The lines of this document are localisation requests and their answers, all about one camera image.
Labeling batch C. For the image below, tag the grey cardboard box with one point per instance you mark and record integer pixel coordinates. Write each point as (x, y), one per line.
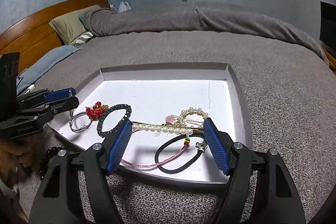
(157, 92)

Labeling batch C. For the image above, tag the long pearl hairpin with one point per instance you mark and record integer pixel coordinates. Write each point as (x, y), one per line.
(162, 129)

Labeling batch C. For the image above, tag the olive pillow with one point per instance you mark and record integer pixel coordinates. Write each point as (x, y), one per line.
(68, 24)

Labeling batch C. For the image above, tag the pink flower hair clip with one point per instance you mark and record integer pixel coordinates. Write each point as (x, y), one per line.
(170, 119)

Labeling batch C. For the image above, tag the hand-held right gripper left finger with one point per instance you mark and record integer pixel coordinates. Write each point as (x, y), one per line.
(119, 145)

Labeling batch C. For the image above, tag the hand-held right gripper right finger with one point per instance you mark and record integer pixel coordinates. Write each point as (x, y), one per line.
(216, 148)

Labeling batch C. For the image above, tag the striped pillow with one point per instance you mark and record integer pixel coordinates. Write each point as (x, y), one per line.
(84, 37)

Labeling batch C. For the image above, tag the blue blanket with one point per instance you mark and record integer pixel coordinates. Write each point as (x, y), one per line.
(50, 61)

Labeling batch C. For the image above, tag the white plastic bag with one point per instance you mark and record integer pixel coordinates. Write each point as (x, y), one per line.
(124, 7)

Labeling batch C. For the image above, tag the wooden television stand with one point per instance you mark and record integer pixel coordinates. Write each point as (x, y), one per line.
(331, 58)

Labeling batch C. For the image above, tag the grey bed cover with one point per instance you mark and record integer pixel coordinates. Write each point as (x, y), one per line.
(275, 95)

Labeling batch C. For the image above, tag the grey duvet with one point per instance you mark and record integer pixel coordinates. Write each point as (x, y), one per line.
(183, 19)

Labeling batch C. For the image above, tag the round pearl hair clip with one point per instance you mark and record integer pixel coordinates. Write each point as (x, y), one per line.
(193, 109)

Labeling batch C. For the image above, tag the person's left hand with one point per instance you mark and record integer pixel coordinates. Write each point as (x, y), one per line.
(10, 158)

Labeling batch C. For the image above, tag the wooden headboard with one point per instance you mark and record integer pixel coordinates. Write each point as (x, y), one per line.
(39, 24)

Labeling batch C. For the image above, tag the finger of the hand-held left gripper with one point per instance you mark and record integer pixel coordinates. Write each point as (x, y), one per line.
(65, 104)
(59, 95)

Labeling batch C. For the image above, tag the black television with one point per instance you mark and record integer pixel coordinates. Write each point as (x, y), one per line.
(328, 24)

